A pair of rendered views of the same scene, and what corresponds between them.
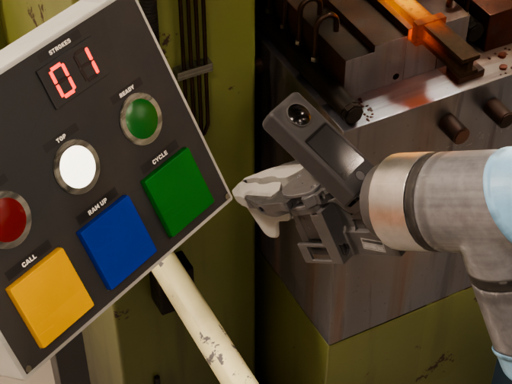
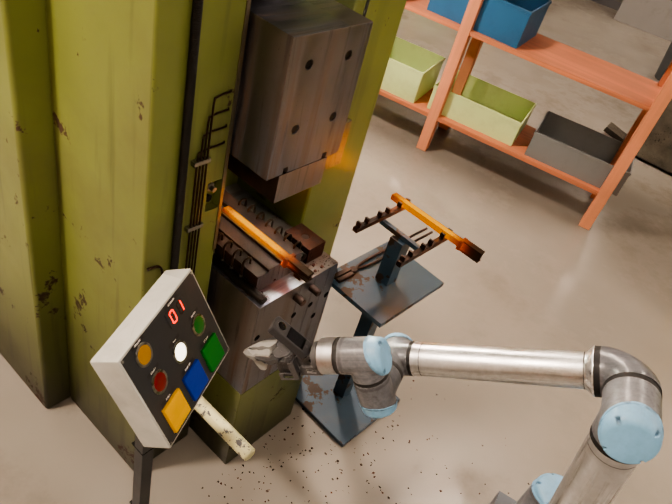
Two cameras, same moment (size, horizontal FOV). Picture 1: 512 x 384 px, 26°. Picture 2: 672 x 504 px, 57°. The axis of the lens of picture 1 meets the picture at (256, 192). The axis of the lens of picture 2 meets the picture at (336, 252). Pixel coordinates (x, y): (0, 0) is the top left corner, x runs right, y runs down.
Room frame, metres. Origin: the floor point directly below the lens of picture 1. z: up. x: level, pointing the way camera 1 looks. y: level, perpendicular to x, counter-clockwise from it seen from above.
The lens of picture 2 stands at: (-0.11, 0.45, 2.31)
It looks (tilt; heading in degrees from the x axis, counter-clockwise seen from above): 39 degrees down; 328
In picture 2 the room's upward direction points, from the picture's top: 17 degrees clockwise
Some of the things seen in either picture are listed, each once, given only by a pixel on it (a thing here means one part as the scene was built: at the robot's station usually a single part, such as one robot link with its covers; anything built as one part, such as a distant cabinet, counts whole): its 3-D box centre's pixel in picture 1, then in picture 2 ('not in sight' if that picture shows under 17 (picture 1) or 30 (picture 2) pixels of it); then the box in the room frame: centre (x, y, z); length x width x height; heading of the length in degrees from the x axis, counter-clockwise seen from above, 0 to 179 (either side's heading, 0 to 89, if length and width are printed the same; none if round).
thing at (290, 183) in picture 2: not in sight; (251, 144); (1.43, -0.11, 1.32); 0.42 x 0.20 x 0.10; 27
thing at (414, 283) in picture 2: not in sight; (384, 280); (1.37, -0.72, 0.74); 0.40 x 0.30 x 0.02; 115
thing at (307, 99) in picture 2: not in sight; (275, 64); (1.45, -0.15, 1.56); 0.42 x 0.39 x 0.40; 27
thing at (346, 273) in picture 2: not in sight; (386, 252); (1.51, -0.79, 0.75); 0.60 x 0.04 x 0.01; 114
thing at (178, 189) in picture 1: (176, 191); (211, 352); (0.92, 0.09, 1.01); 0.07 x 0.05 x 0.07; 142
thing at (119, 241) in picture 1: (116, 241); (194, 379); (0.84, 0.15, 1.01); 0.07 x 0.05 x 0.07; 142
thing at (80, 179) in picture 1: (77, 167); (180, 351); (0.87, 0.19, 1.09); 0.05 x 0.03 x 0.04; 117
